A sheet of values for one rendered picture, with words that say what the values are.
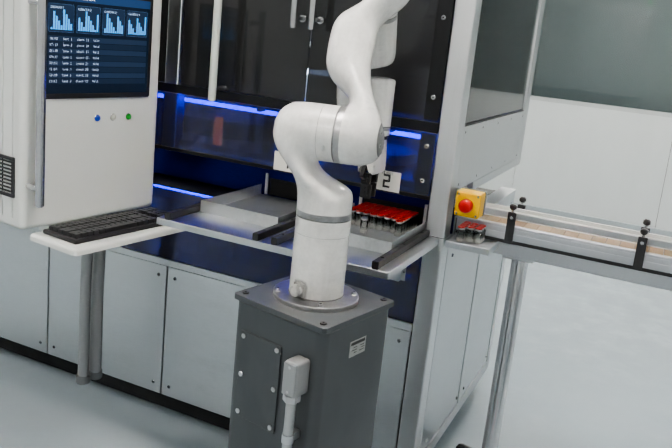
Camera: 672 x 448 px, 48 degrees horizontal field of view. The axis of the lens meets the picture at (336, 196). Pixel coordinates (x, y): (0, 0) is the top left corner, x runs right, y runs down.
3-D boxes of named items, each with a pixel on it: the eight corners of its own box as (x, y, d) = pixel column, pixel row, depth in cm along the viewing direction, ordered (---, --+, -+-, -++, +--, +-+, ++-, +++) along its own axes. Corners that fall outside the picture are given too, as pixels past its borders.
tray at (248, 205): (259, 194, 249) (260, 183, 248) (329, 208, 239) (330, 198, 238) (200, 211, 219) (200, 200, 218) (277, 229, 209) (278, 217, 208)
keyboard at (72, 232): (150, 212, 241) (150, 204, 241) (181, 221, 234) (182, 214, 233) (42, 233, 208) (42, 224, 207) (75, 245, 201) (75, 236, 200)
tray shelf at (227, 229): (246, 196, 252) (247, 191, 251) (445, 239, 224) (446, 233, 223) (155, 223, 209) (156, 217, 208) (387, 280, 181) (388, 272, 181)
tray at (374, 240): (352, 213, 236) (353, 202, 235) (430, 229, 225) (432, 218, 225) (302, 235, 205) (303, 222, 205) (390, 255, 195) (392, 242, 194)
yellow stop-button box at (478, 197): (460, 210, 219) (463, 186, 218) (484, 215, 216) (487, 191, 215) (452, 215, 212) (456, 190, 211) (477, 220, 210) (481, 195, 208)
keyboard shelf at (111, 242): (132, 212, 249) (132, 204, 249) (194, 230, 235) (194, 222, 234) (10, 235, 212) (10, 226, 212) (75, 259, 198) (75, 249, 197)
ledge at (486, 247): (458, 236, 228) (458, 230, 228) (499, 245, 223) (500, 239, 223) (444, 246, 216) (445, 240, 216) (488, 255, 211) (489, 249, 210)
